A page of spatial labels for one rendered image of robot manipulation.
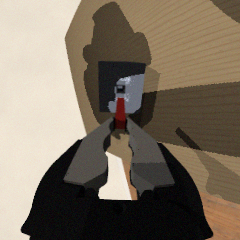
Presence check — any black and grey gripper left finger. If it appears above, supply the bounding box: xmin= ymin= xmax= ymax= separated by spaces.
xmin=21 ymin=116 xmax=115 ymax=236

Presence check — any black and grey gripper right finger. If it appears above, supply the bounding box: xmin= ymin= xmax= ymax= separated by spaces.
xmin=125 ymin=117 xmax=213 ymax=240

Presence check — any dark grey panel with hole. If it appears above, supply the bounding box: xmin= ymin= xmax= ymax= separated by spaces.
xmin=98 ymin=61 xmax=146 ymax=114

